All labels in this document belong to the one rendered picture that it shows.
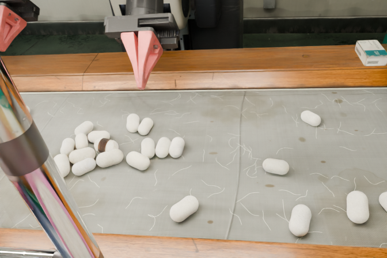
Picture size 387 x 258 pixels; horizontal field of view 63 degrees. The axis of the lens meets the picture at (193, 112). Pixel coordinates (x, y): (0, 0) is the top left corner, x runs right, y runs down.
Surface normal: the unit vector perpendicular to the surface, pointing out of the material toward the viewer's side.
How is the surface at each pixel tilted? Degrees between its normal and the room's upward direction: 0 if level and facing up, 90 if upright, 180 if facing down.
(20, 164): 90
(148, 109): 0
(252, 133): 0
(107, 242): 0
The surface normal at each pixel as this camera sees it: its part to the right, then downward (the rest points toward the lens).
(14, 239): -0.09, -0.79
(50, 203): 0.62, 0.44
